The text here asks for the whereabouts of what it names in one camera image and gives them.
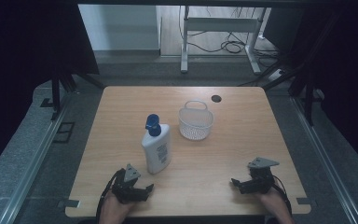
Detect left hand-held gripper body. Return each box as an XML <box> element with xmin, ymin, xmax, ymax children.
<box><xmin>111</xmin><ymin>163</ymin><xmax>144</xmax><ymax>205</ymax></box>

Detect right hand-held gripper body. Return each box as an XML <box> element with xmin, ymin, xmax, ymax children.
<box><xmin>247</xmin><ymin>157</ymin><xmax>280</xmax><ymax>194</ymax></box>

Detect white pump bottle blue cap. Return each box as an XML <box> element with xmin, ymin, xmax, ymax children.
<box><xmin>141</xmin><ymin>113</ymin><xmax>172</xmax><ymax>175</ymax></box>

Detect person's left hand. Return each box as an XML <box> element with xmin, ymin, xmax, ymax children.
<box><xmin>99</xmin><ymin>190</ymin><xmax>136</xmax><ymax>219</ymax></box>

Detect person's right hand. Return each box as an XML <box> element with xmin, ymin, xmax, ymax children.
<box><xmin>259</xmin><ymin>187</ymin><xmax>288</xmax><ymax>216</ymax></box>

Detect black metal stand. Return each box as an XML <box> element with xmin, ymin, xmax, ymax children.
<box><xmin>49</xmin><ymin>69</ymin><xmax>106</xmax><ymax>121</ymax></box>
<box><xmin>262</xmin><ymin>62</ymin><xmax>325</xmax><ymax>127</ymax></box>

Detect white power strip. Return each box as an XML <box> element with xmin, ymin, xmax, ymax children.
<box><xmin>268</xmin><ymin>68</ymin><xmax>285</xmax><ymax>80</ymax></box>

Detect black curtain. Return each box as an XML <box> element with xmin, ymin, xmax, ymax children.
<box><xmin>0</xmin><ymin>0</ymin><xmax>101</xmax><ymax>181</ymax></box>
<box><xmin>287</xmin><ymin>0</ymin><xmax>358</xmax><ymax>178</ymax></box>

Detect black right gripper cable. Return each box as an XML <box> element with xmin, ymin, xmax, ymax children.
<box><xmin>271</xmin><ymin>175</ymin><xmax>293</xmax><ymax>217</ymax></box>

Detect aluminium rail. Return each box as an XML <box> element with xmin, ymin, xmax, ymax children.
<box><xmin>0</xmin><ymin>92</ymin><xmax>73</xmax><ymax>224</ymax></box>
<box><xmin>290</xmin><ymin>96</ymin><xmax>358</xmax><ymax>224</ymax></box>

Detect black floor cables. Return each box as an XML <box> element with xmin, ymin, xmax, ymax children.
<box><xmin>186</xmin><ymin>6</ymin><xmax>282</xmax><ymax>68</ymax></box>

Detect white metal desk frame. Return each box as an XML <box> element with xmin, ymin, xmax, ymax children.
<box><xmin>180</xmin><ymin>5</ymin><xmax>273</xmax><ymax>75</ymax></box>

